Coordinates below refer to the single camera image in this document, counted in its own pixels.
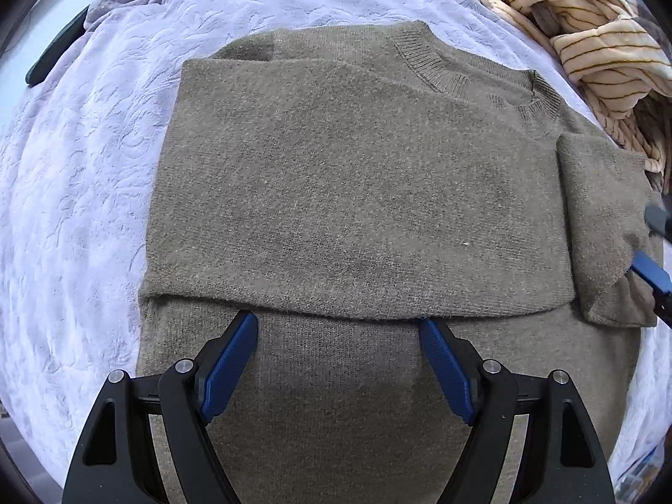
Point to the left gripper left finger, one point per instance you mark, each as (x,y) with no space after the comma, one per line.
(115,459)

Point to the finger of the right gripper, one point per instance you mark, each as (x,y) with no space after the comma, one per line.
(659,221)
(659,281)

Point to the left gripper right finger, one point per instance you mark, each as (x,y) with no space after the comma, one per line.
(562,460)

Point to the brown knit sweater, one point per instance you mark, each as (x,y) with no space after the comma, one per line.
(345,181)

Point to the striped beige clothing pile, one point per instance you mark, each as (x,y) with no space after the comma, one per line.
(619,59)

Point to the cluttered items beside bed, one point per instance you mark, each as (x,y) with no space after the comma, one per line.
(635,482)

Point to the lavender embossed bed blanket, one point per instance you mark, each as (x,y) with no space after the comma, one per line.
(79,161)

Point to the black bed corner pad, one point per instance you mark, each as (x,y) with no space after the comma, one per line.
(66,37)

